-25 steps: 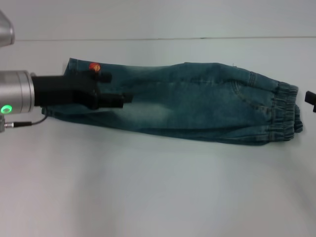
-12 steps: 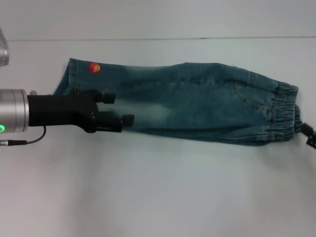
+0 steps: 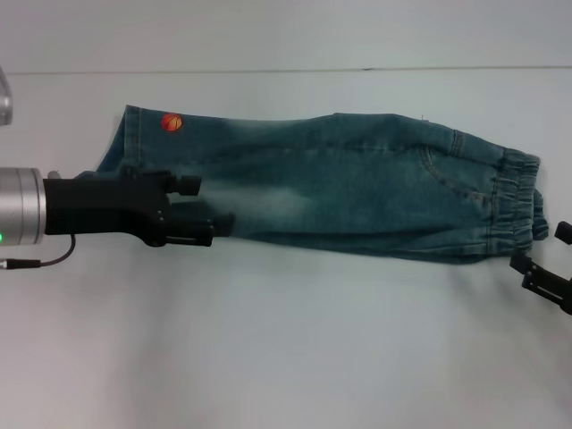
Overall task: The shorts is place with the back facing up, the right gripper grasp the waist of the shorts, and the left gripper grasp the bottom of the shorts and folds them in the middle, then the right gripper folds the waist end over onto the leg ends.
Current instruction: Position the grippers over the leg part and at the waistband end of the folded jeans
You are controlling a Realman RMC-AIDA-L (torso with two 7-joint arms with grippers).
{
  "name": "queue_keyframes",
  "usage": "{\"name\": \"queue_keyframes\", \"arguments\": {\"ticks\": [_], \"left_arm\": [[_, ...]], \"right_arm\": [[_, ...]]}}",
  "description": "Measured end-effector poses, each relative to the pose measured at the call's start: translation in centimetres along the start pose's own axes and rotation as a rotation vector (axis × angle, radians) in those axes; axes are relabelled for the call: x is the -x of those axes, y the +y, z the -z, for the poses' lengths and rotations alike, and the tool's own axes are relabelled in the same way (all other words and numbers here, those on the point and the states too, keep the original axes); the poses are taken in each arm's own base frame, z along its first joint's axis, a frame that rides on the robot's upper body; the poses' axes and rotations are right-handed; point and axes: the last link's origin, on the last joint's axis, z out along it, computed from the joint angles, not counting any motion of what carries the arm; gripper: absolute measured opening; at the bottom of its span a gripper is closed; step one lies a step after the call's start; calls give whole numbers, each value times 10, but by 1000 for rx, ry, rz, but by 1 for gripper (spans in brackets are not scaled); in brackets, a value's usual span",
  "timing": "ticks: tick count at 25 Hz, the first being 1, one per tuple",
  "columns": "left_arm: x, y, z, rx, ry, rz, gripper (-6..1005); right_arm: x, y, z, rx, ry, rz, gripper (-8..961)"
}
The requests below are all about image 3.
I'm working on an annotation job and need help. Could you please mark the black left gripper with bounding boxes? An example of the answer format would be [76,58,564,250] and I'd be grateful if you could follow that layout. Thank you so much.
[42,167,237,248]

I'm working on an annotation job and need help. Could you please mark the blue denim shorts with print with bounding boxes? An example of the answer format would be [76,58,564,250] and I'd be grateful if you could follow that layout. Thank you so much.
[96,104,552,265]

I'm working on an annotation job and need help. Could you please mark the thin black cable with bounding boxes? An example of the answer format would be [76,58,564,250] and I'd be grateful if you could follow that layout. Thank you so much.
[0,233,77,270]

